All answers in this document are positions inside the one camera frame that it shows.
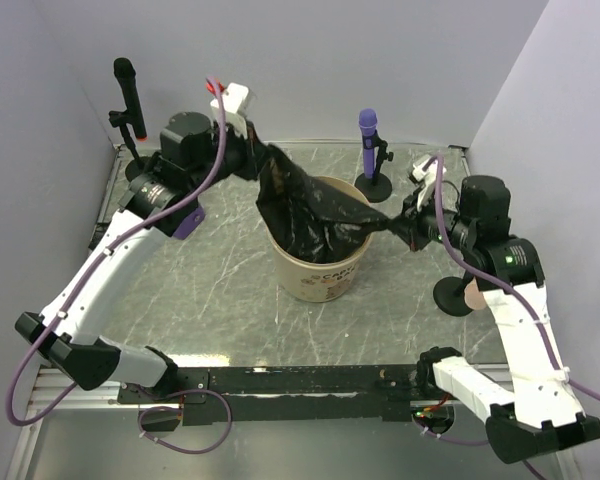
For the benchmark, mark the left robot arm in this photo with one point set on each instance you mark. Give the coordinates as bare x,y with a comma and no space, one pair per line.
160,203

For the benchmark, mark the beige paper trash bin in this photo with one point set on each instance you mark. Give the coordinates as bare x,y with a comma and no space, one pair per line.
319,283

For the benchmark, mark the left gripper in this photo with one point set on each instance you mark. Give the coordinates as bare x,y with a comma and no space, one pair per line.
254,151

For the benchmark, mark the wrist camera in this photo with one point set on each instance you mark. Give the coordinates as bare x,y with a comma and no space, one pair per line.
424,174
236,99

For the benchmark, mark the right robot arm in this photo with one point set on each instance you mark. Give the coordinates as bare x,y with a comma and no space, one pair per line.
540,414

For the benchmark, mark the black microphone stand left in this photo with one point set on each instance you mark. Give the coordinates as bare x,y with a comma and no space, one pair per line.
130,150

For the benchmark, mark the black trash bag roll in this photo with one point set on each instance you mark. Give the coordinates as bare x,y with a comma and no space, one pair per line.
309,219

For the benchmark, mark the black microphone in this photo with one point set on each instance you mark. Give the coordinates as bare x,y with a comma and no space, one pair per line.
125,74

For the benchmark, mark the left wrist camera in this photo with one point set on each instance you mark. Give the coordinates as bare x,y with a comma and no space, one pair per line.
236,99

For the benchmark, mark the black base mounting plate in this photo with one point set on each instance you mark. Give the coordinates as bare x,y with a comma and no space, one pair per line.
390,392

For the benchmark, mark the purple microphone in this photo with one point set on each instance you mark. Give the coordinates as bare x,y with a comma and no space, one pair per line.
367,122

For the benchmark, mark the beige microphone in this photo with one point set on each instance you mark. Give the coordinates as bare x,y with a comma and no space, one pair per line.
473,298

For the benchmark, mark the purple metronome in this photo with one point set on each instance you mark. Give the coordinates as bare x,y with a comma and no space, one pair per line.
189,224

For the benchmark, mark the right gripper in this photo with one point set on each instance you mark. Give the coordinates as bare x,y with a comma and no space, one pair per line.
408,225

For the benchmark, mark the aluminium rail frame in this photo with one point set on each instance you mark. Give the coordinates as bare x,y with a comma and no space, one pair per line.
539,415

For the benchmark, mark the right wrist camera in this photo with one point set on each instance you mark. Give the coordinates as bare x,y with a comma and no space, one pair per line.
424,174

